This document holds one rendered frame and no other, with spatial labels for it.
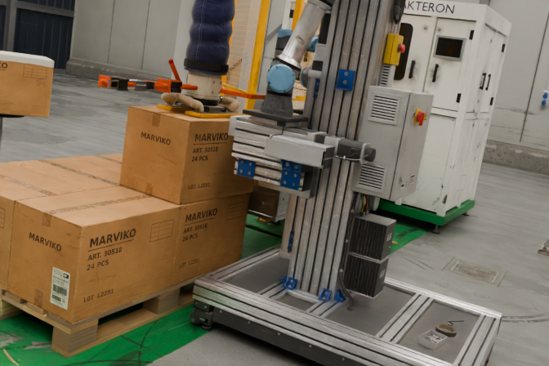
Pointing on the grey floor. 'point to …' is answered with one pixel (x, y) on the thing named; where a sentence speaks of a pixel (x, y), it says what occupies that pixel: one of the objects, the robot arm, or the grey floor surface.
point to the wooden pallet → (126, 323)
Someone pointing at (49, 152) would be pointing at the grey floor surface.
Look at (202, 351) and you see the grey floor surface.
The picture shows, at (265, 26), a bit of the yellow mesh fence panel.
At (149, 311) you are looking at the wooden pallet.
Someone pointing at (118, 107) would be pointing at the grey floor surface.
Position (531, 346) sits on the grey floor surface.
